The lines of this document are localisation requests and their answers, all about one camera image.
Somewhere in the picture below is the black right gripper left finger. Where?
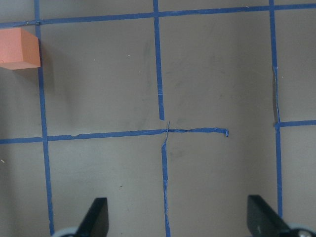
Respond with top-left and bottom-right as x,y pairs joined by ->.
53,197 -> 110,237

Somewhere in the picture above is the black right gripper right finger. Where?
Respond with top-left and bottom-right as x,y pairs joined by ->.
247,195 -> 316,237

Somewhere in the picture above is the orange foam cube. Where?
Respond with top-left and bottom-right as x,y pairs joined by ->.
0,28 -> 41,70

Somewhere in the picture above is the brown paper table mat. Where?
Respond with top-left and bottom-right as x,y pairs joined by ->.
0,0 -> 316,237

